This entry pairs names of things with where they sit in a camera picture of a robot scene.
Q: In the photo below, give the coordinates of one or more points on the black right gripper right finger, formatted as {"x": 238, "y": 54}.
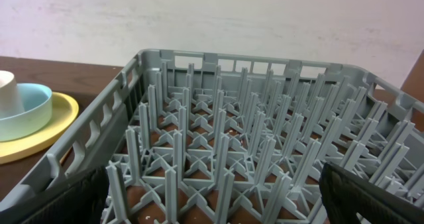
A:
{"x": 345, "y": 196}

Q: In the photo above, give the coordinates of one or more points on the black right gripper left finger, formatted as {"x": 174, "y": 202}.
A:
{"x": 79, "y": 199}

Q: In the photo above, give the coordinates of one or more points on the grey dishwasher rack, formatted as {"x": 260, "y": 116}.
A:
{"x": 202, "y": 137}

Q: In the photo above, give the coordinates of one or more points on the yellow plate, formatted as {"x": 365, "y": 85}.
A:
{"x": 65, "y": 109}

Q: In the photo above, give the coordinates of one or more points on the light blue bowl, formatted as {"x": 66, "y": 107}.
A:
{"x": 37, "y": 103}

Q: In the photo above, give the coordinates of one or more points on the white cup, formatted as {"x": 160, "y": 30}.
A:
{"x": 11, "y": 102}

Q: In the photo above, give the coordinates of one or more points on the wooden partition board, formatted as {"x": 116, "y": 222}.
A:
{"x": 414, "y": 83}

